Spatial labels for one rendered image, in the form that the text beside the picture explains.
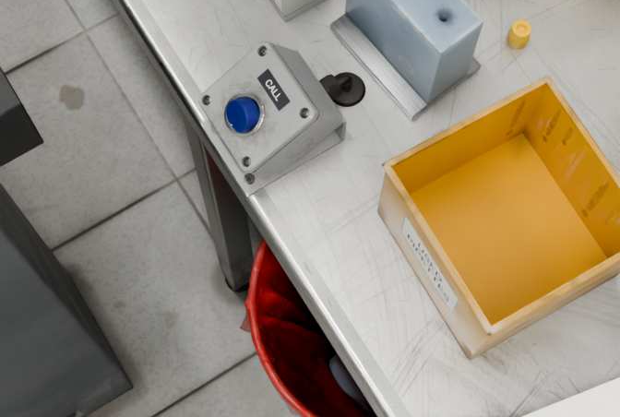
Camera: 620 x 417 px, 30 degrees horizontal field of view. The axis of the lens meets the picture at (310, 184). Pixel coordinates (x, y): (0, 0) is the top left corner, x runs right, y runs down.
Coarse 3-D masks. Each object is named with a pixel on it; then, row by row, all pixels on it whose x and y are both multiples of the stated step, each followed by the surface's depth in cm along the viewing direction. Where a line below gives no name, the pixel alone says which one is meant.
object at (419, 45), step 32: (352, 0) 88; (384, 0) 82; (416, 0) 81; (448, 0) 81; (352, 32) 90; (384, 32) 86; (416, 32) 81; (448, 32) 80; (480, 32) 82; (384, 64) 89; (416, 64) 85; (448, 64) 83; (480, 64) 89; (416, 96) 88
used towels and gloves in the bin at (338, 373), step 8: (336, 360) 148; (336, 368) 148; (344, 368) 148; (336, 376) 148; (344, 376) 148; (344, 384) 148; (352, 384) 148; (352, 392) 148; (360, 392) 147; (360, 400) 148; (368, 408) 148
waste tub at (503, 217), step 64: (448, 128) 78; (512, 128) 85; (576, 128) 78; (384, 192) 81; (448, 192) 86; (512, 192) 86; (576, 192) 84; (448, 256) 84; (512, 256) 85; (576, 256) 85; (448, 320) 82; (512, 320) 74
